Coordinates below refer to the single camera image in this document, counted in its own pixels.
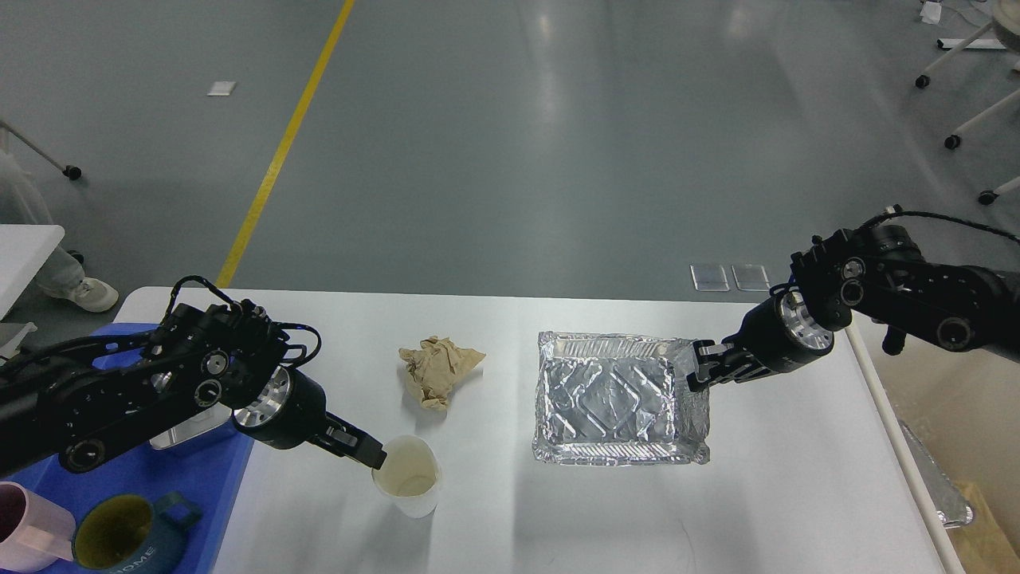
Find white plastic bin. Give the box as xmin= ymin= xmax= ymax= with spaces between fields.
xmin=853 ymin=315 xmax=1019 ymax=555

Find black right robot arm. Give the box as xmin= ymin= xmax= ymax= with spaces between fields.
xmin=686 ymin=206 xmax=1019 ymax=392

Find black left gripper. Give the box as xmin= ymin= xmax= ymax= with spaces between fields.
xmin=233 ymin=366 xmax=387 ymax=471

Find clear floor plate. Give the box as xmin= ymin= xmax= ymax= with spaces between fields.
xmin=730 ymin=264 xmax=771 ymax=292
xmin=689 ymin=264 xmax=730 ymax=292

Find aluminium foil tray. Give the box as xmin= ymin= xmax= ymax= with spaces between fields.
xmin=532 ymin=331 xmax=711 ymax=466

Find stainless steel rectangular tin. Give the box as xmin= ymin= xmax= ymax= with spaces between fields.
xmin=149 ymin=406 xmax=234 ymax=457

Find white paper cup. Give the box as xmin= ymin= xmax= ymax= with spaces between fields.
xmin=371 ymin=435 xmax=443 ymax=519

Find clear floor plate right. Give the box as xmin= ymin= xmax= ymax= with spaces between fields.
xmin=730 ymin=264 xmax=771 ymax=292

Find clear floor plate left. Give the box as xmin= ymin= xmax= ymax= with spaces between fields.
xmin=689 ymin=264 xmax=730 ymax=292

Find brown paper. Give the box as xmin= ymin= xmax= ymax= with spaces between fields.
xmin=947 ymin=481 xmax=1019 ymax=573
xmin=398 ymin=336 xmax=487 ymax=413

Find white wheeled stand legs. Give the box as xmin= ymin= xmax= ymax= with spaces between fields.
xmin=914 ymin=0 xmax=1020 ymax=206

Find foil piece in bin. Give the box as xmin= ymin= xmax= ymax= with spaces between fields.
xmin=897 ymin=420 xmax=976 ymax=529

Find brown paper in bin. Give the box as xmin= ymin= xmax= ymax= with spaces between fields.
xmin=947 ymin=481 xmax=1019 ymax=573

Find white side table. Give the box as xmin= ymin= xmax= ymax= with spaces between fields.
xmin=1 ymin=224 xmax=65 ymax=317

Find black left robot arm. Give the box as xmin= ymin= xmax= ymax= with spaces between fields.
xmin=1 ymin=276 xmax=387 ymax=476

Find dark teal mug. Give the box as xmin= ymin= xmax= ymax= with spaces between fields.
xmin=72 ymin=491 xmax=204 ymax=573

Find pink mug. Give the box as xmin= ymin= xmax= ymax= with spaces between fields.
xmin=1 ymin=481 xmax=77 ymax=573

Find white sneaker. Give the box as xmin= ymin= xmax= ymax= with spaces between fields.
xmin=40 ymin=277 xmax=120 ymax=313

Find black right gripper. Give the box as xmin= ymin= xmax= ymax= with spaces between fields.
xmin=686 ymin=291 xmax=835 ymax=393

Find grey wheeled stand leg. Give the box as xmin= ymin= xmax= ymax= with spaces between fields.
xmin=1 ymin=117 xmax=84 ymax=182

